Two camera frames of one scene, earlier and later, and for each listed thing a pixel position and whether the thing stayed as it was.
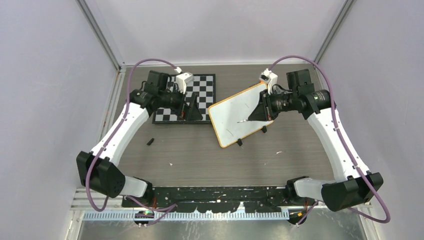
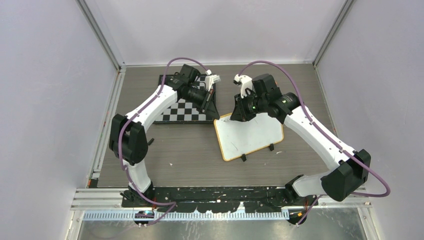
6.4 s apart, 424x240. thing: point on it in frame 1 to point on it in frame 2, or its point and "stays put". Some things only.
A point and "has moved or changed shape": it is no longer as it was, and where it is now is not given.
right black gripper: x=264 y=110 to x=239 y=114
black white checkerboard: x=205 y=87 stays put
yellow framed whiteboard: x=225 y=115 has moved or changed shape
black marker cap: x=149 y=142 stays put
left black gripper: x=191 y=112 to x=208 y=107
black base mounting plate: x=205 y=199 stays put
